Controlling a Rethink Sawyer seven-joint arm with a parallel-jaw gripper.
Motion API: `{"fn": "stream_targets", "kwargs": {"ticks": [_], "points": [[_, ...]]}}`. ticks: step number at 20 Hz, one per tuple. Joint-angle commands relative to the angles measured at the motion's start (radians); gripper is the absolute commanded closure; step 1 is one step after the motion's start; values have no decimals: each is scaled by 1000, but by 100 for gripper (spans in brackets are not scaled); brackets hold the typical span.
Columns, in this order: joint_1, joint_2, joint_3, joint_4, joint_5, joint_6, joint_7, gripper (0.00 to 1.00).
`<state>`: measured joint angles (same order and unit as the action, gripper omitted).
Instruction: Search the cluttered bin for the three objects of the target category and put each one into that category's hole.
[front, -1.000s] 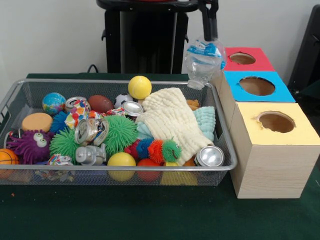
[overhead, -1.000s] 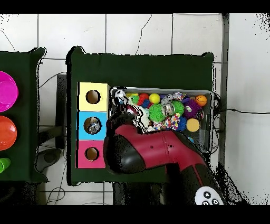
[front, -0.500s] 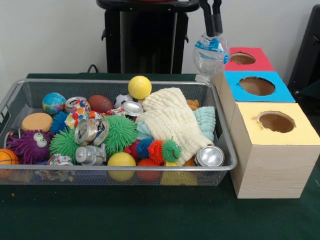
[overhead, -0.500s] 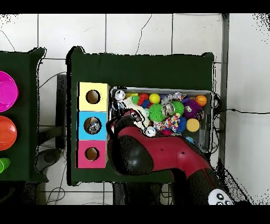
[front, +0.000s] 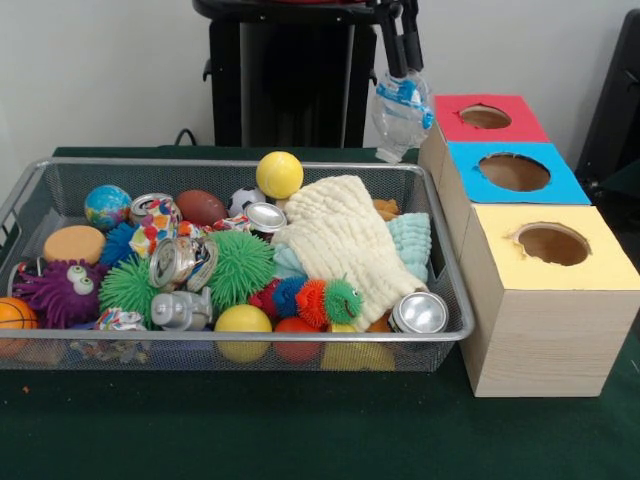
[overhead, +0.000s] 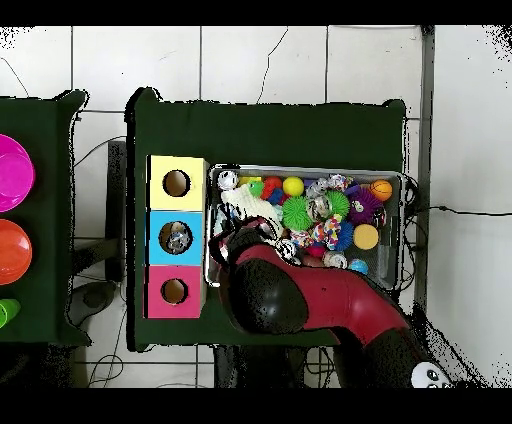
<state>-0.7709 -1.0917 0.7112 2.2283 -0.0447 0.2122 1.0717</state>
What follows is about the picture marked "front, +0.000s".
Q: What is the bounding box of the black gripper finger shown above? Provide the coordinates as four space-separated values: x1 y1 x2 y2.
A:
377 0 410 80
401 0 425 73

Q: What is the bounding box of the cream knitted cloth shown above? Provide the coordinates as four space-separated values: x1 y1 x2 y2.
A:
273 175 431 333

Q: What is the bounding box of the mint green cloth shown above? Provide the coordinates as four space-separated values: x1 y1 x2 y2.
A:
270 212 433 286

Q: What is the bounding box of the brown toy football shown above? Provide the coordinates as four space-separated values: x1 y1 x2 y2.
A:
175 189 230 227

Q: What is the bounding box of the bag of coloured spiky balls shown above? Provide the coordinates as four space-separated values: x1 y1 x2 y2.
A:
250 277 365 330

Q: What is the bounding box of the green spiky ball with eyes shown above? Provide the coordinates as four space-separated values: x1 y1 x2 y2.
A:
207 231 276 309

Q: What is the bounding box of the purple spiky ball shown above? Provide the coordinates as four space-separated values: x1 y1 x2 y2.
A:
12 260 107 330

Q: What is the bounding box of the clear mesh bin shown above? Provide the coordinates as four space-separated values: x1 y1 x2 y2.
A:
0 158 476 374

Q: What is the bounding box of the wooden box with three holes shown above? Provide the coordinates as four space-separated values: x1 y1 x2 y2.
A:
419 95 640 399

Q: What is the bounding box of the yellow ball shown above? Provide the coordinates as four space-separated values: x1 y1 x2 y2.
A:
214 304 273 363
255 151 305 200

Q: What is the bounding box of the red silver soda can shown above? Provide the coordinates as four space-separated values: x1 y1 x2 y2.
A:
388 291 450 336

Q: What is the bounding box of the crushed printed can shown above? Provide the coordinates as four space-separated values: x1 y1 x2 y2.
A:
149 236 219 293

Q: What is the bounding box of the small globe ball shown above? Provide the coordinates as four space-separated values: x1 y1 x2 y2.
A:
84 185 133 232

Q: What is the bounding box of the plain green spiky ball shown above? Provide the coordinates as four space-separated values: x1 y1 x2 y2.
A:
98 257 161 323

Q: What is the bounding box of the wooden toy burger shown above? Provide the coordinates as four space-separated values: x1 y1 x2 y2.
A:
42 225 107 266

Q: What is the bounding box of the orange fruit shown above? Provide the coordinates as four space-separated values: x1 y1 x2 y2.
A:
0 297 39 358

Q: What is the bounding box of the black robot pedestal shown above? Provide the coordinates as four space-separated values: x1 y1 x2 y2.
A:
193 0 403 149

